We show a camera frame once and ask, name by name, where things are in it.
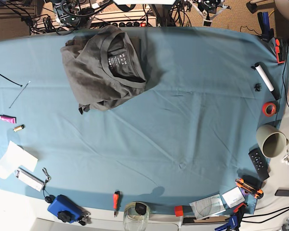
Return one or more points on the dark grey T-shirt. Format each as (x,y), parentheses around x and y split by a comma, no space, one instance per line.
(103,71)

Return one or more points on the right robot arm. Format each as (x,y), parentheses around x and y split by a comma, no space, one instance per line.
(74,7)

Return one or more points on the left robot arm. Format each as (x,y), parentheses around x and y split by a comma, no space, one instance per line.
(209,4)

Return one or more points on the blue table cloth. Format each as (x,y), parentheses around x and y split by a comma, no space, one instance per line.
(186,137)

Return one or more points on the black power strip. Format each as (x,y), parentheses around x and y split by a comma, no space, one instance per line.
(144,23)

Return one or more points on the small red cube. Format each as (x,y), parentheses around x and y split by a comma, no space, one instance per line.
(179,211)

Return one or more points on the clear glass jar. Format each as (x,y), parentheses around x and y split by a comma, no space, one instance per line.
(136,216)

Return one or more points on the folded paper leaflet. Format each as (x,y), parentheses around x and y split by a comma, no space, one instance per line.
(207,207)

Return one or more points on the small black clip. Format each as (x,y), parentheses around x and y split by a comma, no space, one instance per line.
(257,87)

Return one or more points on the black remote control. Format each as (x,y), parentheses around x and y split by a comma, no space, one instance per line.
(259,162)

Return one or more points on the white card packet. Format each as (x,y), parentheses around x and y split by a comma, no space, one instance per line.
(233,197)

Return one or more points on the blue box with knob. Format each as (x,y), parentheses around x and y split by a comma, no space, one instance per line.
(64,209)

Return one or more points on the red tape roll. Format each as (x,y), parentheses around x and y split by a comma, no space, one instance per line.
(269,109)

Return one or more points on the white labelled box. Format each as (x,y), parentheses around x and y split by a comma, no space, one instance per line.
(29,179)

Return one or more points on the white marker black caps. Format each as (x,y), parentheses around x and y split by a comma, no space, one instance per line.
(266,80)

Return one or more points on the beige ceramic mug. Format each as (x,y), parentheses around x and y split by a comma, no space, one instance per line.
(271,141)

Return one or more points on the pink glue tube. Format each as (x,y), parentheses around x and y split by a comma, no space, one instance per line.
(9,119)

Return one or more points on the white paper sheet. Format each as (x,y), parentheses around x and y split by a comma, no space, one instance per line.
(26,159)

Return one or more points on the orange black utility knife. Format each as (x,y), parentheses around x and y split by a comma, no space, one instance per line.
(257,193)

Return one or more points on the blue black clamp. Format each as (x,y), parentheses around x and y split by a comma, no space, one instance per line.
(235,219)

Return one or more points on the translucent plastic cup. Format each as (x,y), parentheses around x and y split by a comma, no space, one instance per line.
(8,164)

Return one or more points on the orange black tool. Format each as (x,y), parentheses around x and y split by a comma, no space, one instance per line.
(281,49)

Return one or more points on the black power adapter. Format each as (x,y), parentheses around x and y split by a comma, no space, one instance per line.
(282,193)

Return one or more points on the orange handled screwdriver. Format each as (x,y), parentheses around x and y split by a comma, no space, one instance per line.
(116,197)

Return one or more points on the black cable ties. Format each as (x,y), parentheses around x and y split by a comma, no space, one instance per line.
(20,85)

